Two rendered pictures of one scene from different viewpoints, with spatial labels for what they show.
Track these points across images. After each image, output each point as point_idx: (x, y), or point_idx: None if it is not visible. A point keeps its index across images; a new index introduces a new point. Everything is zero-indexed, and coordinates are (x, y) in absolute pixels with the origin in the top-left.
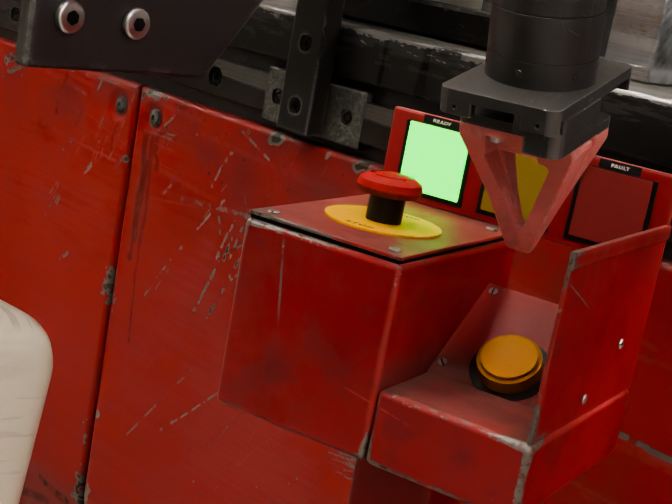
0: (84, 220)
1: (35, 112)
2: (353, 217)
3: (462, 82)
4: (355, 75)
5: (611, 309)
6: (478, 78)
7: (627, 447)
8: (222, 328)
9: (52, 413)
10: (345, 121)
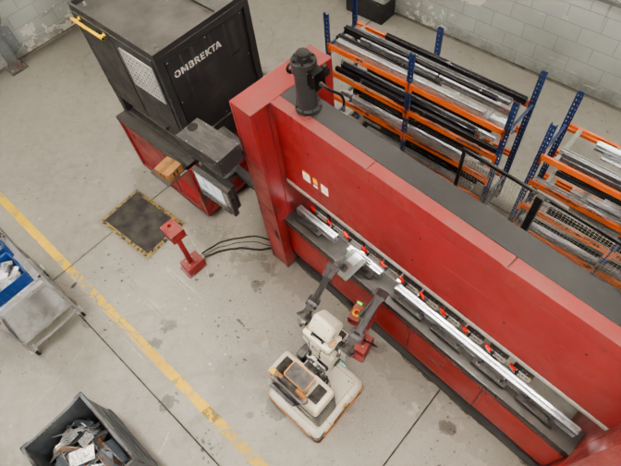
0: (325, 264)
1: (316, 252)
2: (354, 313)
3: (359, 320)
4: (352, 276)
5: (371, 320)
6: (359, 319)
7: (379, 309)
8: (344, 282)
9: None
10: (352, 278)
